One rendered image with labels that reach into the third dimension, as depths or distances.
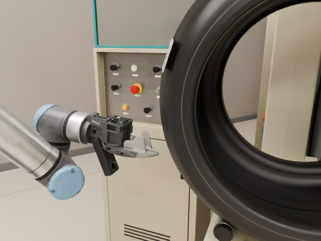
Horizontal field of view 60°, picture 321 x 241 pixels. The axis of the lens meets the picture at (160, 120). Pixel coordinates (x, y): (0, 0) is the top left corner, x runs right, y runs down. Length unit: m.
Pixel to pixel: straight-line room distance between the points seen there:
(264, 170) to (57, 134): 0.60
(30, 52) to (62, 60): 0.31
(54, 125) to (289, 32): 0.71
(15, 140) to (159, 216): 1.03
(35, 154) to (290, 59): 0.73
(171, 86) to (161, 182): 0.96
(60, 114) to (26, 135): 0.16
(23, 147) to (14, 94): 2.44
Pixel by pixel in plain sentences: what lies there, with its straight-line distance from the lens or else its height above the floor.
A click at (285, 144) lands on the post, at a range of 0.96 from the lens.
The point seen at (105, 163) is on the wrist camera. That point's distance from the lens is 0.79.
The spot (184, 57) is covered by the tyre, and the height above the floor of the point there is 1.28.
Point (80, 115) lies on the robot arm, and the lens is 0.80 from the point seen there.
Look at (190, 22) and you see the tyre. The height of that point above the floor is 1.34.
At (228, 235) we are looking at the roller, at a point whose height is 0.90.
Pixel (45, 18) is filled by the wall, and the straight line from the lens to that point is 3.12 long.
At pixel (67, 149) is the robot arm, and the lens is 0.87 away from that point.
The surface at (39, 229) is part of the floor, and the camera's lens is 2.31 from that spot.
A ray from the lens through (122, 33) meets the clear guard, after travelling 1.38.
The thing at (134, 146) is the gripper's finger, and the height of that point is 1.05.
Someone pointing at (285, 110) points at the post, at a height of 1.10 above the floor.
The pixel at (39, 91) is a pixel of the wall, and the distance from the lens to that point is 3.14.
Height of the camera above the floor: 1.32
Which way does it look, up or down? 17 degrees down
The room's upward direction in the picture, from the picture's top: straight up
